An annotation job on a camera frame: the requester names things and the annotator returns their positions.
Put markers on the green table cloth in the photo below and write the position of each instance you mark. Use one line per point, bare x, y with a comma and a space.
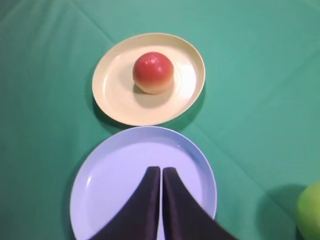
257, 119

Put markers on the green apple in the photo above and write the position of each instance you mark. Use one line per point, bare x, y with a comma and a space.
308, 212

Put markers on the round yellow bread bun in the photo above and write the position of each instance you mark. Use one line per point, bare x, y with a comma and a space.
153, 73

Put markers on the blue plastic plate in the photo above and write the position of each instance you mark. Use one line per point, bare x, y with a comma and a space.
113, 170

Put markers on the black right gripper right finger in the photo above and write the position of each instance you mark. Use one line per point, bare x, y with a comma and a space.
183, 218

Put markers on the yellow plastic plate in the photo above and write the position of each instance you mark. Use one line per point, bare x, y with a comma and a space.
117, 95

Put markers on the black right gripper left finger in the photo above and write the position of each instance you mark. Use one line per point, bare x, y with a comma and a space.
138, 219

